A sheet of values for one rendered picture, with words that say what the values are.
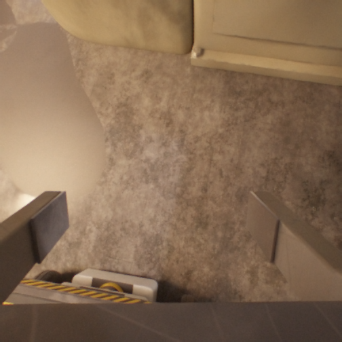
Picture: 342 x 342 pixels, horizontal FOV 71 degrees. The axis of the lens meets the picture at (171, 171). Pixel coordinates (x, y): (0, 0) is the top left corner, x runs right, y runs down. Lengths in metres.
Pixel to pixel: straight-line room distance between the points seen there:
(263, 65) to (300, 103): 0.20
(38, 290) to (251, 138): 0.80
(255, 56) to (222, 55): 0.12
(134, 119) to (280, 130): 0.55
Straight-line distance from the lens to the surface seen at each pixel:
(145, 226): 0.91
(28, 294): 0.72
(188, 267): 0.91
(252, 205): 0.16
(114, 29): 1.06
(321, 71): 1.06
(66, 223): 0.17
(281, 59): 1.04
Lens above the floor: 0.89
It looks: 80 degrees down
